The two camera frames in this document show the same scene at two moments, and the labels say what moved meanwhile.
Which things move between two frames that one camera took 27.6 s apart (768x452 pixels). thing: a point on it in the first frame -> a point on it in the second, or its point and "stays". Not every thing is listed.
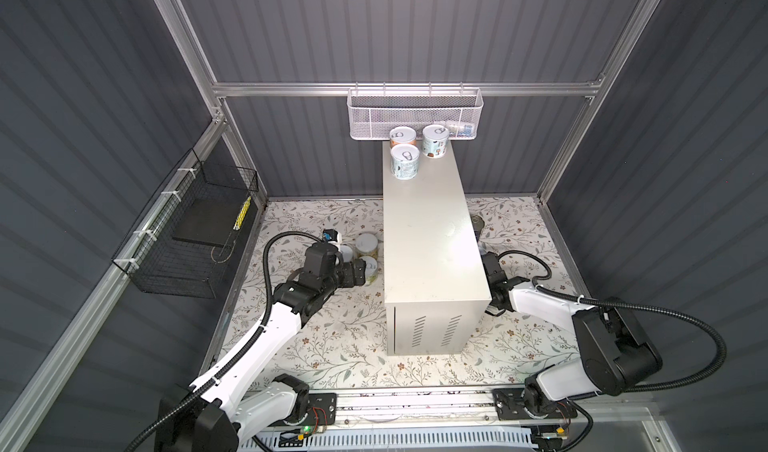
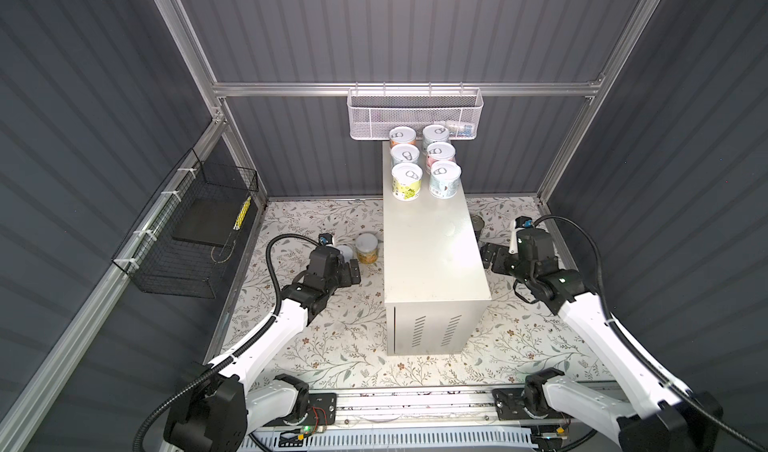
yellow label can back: [366, 243] stays
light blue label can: [405, 161] stays
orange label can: [402, 135] stays
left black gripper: [348, 280] stays
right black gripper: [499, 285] -> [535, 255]
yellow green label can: [371, 270] -> [406, 180]
